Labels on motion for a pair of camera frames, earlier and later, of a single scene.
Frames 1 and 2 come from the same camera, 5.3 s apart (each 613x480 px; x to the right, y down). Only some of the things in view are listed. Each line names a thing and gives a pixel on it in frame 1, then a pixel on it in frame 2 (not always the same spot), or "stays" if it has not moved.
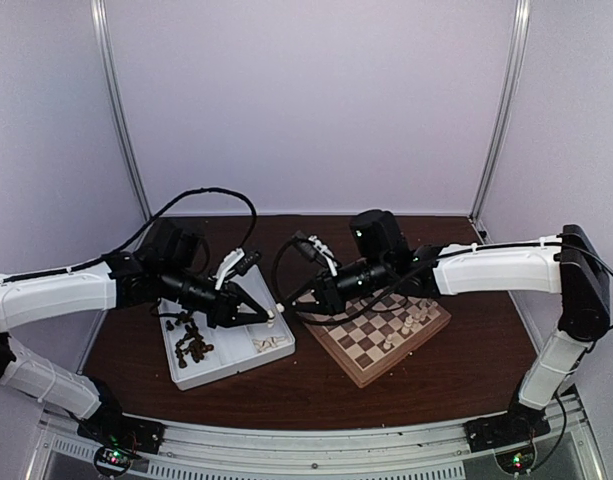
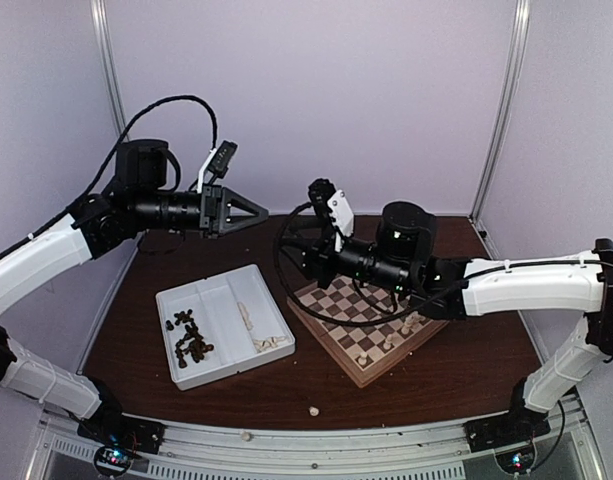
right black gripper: (326, 295) to (318, 260)
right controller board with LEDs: (516, 462) stays
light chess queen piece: (388, 341) stays
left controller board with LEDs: (112, 462) stays
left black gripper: (224, 311) to (221, 197)
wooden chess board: (371, 334) stays
